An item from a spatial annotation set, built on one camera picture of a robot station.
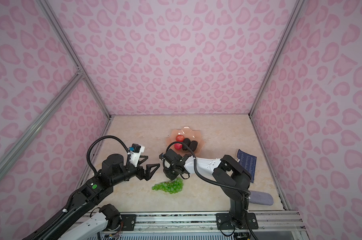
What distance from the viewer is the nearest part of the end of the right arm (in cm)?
65

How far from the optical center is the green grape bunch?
81 centimetres

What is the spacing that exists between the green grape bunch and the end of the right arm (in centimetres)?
5
